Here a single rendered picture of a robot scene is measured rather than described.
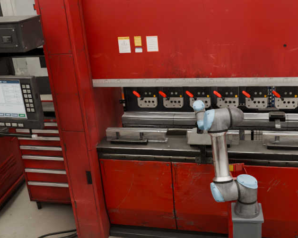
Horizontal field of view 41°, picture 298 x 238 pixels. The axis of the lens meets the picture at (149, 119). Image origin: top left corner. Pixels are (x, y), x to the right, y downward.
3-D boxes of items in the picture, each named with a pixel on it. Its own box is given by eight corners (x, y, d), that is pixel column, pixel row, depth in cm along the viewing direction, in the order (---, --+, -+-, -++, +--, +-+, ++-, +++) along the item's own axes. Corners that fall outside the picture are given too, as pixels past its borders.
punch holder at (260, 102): (245, 108, 288) (245, 86, 282) (245, 104, 296) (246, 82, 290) (267, 108, 285) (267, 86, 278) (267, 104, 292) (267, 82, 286)
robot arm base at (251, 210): (260, 219, 233) (261, 204, 230) (234, 218, 236) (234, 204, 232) (258, 204, 247) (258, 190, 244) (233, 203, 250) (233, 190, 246)
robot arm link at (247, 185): (260, 201, 233) (261, 181, 228) (238, 204, 232) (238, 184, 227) (253, 190, 244) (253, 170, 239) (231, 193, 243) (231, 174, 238)
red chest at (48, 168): (31, 212, 398) (10, 119, 360) (54, 185, 442) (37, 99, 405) (78, 216, 385) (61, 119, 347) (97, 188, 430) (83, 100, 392)
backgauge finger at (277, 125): (269, 129, 297) (269, 123, 295) (268, 116, 320) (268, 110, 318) (286, 129, 294) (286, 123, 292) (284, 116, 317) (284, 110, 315)
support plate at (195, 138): (187, 144, 284) (187, 142, 284) (193, 129, 308) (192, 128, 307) (213, 145, 280) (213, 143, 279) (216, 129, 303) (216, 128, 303)
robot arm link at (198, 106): (193, 111, 269) (191, 100, 273) (196, 118, 278) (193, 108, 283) (205, 108, 268) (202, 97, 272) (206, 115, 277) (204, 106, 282)
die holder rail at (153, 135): (107, 140, 329) (105, 130, 326) (109, 137, 335) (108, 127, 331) (166, 142, 316) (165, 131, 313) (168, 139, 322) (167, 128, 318)
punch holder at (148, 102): (138, 107, 309) (136, 87, 303) (141, 103, 317) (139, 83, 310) (157, 107, 305) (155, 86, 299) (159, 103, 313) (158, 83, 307)
